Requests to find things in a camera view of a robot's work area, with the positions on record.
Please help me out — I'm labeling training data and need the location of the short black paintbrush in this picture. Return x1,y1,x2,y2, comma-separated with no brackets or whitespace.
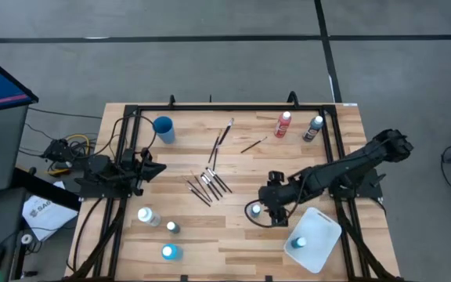
240,136,269,154

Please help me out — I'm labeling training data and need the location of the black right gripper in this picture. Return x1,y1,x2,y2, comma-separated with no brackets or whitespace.
259,183,294,228

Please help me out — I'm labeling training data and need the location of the black paint bottle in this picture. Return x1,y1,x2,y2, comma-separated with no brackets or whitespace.
302,115,324,143

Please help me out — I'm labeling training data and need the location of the white paper sheet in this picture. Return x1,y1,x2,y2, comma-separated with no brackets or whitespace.
21,180,79,242

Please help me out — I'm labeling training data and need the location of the thin paintbrush wooden tip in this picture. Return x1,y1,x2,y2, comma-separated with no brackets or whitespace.
207,129,223,165
189,169,214,203

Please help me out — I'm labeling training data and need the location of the red paint bottle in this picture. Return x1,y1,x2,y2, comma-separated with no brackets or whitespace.
274,111,292,139

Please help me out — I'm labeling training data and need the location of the white plastic tray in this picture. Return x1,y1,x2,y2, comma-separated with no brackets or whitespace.
283,206,343,274

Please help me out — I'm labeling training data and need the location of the white paint bottle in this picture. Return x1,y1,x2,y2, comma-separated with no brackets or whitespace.
137,207,162,227

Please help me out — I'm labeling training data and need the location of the blue plastic cup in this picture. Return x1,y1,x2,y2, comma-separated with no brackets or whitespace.
153,116,176,145

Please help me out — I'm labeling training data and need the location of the black metal table frame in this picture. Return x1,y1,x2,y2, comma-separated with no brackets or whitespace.
65,90,402,282

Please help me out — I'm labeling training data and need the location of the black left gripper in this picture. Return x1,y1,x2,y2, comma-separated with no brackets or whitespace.
132,156,168,191

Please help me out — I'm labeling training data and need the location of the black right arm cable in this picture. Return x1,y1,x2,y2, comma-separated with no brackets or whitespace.
244,172,308,229

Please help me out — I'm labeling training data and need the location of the large light-blue paint bottle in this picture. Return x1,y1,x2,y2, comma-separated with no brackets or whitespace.
161,243,183,262

